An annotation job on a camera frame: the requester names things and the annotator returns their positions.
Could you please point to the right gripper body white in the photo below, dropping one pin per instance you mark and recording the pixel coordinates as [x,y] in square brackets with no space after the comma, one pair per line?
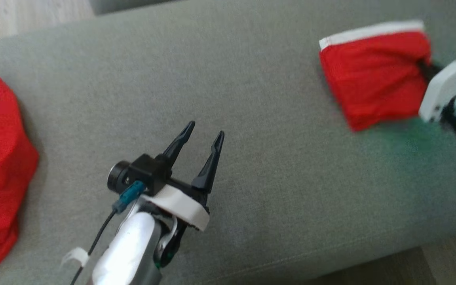
[443,83]

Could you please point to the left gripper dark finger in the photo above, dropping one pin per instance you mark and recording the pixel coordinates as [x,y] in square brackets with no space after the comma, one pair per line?
[211,166]
[178,144]

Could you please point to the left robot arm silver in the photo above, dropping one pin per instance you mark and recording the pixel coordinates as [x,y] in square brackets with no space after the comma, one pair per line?
[129,249]

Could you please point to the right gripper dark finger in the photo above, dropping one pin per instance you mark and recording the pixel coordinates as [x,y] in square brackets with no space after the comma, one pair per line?
[429,70]

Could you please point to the large grey sofa seat cushion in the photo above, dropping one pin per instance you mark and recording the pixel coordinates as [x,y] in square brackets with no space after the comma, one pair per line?
[251,99]

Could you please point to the red shorts white trim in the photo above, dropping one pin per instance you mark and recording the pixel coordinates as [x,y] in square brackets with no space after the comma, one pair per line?
[374,75]

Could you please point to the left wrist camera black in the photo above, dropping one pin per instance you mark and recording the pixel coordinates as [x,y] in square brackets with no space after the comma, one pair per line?
[145,172]

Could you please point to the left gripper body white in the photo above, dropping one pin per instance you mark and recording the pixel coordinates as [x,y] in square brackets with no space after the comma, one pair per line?
[180,206]

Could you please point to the small grey sofa cushion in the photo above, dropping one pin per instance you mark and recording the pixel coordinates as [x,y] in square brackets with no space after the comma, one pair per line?
[125,4]

